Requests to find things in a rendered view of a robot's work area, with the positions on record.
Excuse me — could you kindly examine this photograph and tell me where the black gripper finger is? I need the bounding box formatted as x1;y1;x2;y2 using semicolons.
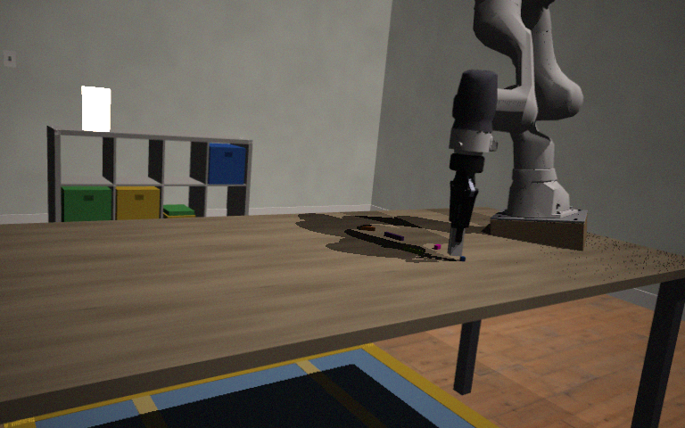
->
448;178;458;254
450;178;479;257

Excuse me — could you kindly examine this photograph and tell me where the purple rod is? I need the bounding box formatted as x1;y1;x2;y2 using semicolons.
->
384;232;404;241

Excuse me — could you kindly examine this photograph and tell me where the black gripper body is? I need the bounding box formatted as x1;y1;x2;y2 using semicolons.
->
450;153;485;195

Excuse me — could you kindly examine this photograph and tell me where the lime green rod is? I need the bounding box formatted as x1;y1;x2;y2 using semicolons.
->
402;246;423;255

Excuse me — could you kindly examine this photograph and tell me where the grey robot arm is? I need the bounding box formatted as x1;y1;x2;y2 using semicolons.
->
449;0;583;218

